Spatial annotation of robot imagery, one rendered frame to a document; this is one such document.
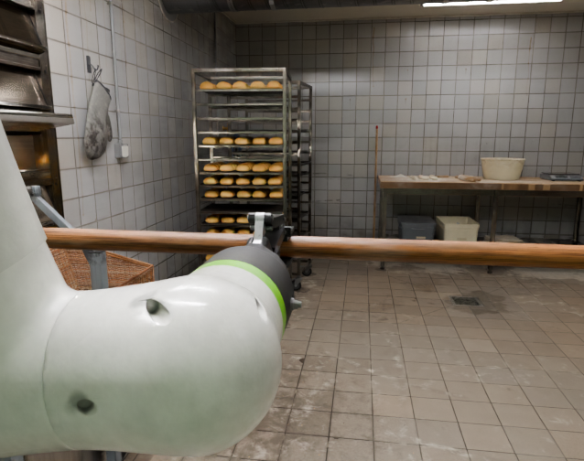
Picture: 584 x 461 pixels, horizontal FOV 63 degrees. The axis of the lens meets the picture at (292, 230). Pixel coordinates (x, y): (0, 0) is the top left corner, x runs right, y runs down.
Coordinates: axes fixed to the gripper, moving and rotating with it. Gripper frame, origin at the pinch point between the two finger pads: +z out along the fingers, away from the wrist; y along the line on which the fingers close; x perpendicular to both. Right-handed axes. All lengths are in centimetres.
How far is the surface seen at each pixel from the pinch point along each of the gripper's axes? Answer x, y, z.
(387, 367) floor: 32, 116, 204
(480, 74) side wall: 141, -87, 493
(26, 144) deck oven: -145, -12, 148
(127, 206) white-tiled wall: -133, 26, 221
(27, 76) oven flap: -136, -43, 142
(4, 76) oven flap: -136, -41, 126
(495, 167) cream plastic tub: 150, 10, 441
